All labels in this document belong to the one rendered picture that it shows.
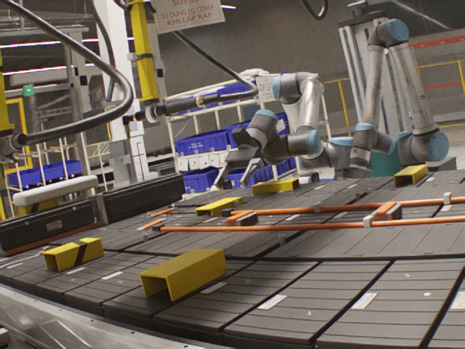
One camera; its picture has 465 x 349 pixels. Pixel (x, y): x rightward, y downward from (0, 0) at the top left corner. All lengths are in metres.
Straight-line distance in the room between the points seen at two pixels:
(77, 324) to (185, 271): 0.22
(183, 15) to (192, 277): 1.62
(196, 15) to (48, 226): 1.19
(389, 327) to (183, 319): 0.31
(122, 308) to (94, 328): 0.07
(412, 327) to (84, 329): 0.53
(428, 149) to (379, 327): 1.86
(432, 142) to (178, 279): 1.76
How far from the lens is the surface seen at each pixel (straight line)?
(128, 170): 4.64
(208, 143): 4.53
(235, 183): 4.22
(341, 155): 2.79
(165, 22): 2.25
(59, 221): 1.74
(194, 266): 0.84
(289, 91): 2.37
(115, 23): 5.79
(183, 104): 2.06
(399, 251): 0.83
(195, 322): 0.70
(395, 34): 2.34
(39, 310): 0.98
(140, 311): 0.79
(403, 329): 0.57
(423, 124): 2.40
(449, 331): 0.55
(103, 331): 0.78
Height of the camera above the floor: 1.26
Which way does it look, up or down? 6 degrees down
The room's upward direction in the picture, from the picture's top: 11 degrees counter-clockwise
